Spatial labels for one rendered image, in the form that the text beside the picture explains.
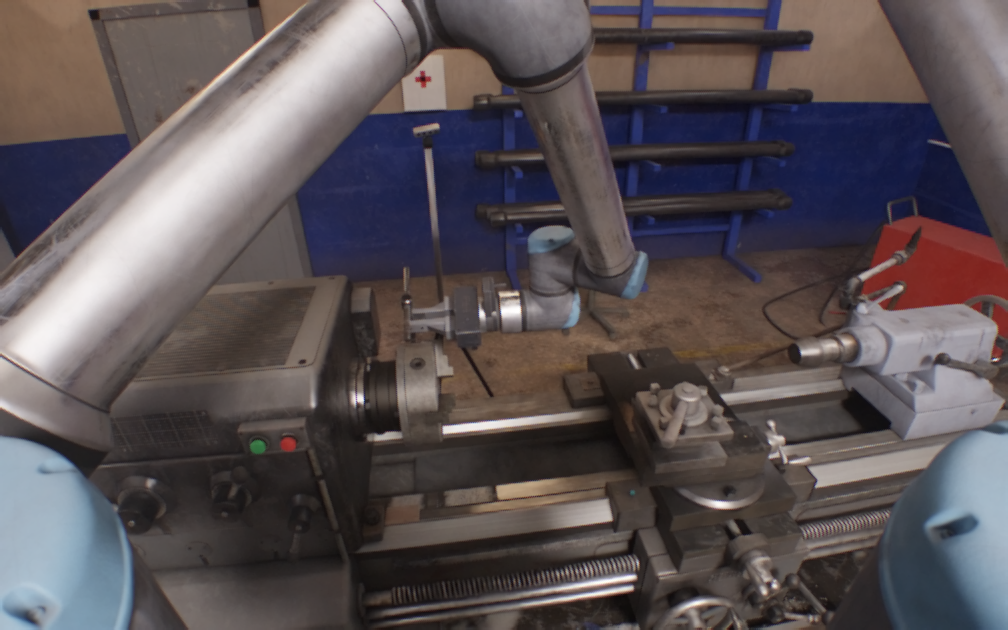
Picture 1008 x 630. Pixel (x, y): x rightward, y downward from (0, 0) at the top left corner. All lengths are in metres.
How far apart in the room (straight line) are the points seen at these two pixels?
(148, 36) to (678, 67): 3.77
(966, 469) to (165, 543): 1.35
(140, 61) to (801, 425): 4.36
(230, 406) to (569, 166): 0.75
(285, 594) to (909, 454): 1.68
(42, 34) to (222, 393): 3.94
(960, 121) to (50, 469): 0.57
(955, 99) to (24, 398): 0.63
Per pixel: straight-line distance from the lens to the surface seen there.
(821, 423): 2.01
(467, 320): 1.04
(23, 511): 0.28
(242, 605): 1.39
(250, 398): 1.06
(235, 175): 0.44
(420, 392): 1.19
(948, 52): 0.48
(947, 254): 3.91
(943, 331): 1.83
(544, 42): 0.55
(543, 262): 0.99
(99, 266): 0.42
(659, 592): 1.40
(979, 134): 0.46
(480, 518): 1.33
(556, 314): 1.05
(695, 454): 1.23
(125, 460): 1.23
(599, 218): 0.77
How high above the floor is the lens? 1.90
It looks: 30 degrees down
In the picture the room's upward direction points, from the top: 1 degrees counter-clockwise
